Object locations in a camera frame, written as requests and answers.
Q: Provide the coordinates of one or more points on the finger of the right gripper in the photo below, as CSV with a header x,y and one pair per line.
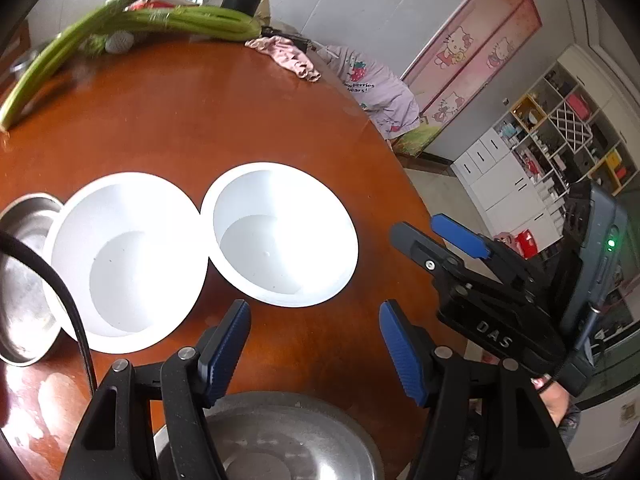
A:
x,y
460,236
425,254

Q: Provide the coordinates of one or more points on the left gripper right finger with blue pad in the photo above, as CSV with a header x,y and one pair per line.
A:
x,y
410,348

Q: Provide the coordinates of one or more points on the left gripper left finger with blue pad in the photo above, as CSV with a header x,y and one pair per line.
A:
x,y
220,348

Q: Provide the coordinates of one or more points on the steel mixing bowl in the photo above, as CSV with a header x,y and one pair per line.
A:
x,y
285,435

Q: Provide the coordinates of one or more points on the red noodle bowl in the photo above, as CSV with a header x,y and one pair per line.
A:
x,y
279,235
131,249

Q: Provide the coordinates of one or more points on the steel pan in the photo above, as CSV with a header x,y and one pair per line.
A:
x,y
28,327

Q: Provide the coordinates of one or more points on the person's hand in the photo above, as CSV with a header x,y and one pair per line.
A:
x,y
556,399

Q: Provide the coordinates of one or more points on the pink child stool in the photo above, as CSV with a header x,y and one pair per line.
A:
x,y
523,243

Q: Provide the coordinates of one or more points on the white shelf cabinet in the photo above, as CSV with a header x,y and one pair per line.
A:
x,y
574,123

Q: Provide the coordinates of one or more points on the lilac child's garment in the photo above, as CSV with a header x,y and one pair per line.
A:
x,y
386,99

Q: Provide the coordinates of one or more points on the hello kitty pink curtain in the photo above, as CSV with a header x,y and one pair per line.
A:
x,y
476,42

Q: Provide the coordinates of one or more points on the pink cloth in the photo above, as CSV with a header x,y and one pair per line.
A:
x,y
284,52

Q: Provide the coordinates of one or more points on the white foam-net fruit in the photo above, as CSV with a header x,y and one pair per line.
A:
x,y
119,42

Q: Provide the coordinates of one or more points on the celery bunch rear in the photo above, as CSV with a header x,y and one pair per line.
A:
x,y
209,21

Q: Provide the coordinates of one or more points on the celery bunch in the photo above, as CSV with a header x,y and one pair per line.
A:
x,y
209,21
52,57

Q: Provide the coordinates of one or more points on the celery bunch front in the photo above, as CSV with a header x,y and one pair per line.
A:
x,y
52,57

